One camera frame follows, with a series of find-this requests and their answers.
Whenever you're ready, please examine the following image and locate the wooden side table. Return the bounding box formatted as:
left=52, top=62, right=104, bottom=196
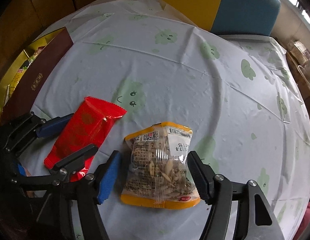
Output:
left=285, top=52, right=310, bottom=106

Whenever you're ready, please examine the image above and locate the patterned tissue box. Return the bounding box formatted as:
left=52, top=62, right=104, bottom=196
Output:
left=287, top=40, right=310, bottom=65

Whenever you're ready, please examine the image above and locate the clear sunflower seed bag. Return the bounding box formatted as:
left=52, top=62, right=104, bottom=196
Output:
left=120, top=122, right=200, bottom=210

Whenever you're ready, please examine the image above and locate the red snack packet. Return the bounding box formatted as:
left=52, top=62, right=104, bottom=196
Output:
left=44, top=96, right=127, bottom=170

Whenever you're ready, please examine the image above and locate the maroon gift box gold interior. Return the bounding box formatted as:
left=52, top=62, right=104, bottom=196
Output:
left=0, top=27, right=73, bottom=126

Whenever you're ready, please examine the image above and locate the grey yellow blue chair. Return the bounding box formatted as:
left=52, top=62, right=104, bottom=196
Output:
left=163, top=0, right=281, bottom=36

